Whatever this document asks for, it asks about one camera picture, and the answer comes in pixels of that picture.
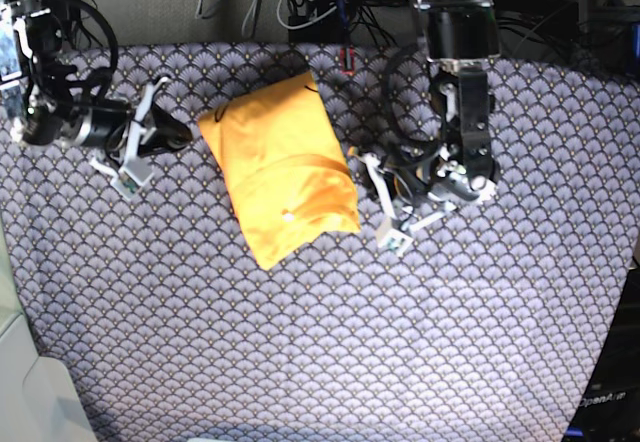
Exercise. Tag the white plastic bin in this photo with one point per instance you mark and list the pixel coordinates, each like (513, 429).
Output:
(38, 399)

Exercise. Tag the black OpenArm box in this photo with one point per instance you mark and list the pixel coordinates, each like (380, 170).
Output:
(609, 408)

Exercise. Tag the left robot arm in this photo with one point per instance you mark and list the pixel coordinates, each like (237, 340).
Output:
(457, 38)

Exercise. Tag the yellow T-shirt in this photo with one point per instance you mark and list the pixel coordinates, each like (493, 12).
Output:
(283, 167)

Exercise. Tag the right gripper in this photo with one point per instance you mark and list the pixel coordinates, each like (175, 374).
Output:
(123, 138)

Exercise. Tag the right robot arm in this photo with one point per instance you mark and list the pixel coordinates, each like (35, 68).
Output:
(45, 104)

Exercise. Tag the red table clamp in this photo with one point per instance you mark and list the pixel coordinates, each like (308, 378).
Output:
(347, 60)

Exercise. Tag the blue fan-patterned tablecloth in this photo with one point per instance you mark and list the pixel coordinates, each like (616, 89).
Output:
(488, 329)

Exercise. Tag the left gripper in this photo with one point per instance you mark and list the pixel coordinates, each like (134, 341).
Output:
(415, 193)

